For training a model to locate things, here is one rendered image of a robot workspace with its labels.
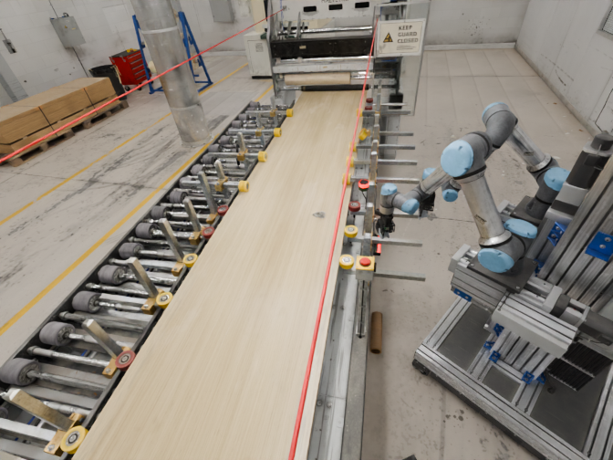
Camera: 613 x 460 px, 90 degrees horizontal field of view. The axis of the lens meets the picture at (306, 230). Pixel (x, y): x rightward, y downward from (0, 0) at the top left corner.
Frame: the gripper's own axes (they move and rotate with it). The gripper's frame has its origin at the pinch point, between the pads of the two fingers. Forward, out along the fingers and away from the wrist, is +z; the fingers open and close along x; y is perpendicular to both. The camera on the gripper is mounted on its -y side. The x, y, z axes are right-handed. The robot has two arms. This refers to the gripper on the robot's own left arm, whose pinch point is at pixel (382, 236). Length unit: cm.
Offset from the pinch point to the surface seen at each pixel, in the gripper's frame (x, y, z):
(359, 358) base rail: -29, 57, 22
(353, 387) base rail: -35, 69, 22
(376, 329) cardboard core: -1, 9, 84
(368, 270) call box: -24, 47, -30
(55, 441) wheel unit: -152, 73, 7
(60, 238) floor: -308, -174, 92
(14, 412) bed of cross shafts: -194, 49, 28
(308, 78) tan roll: 1, -273, -15
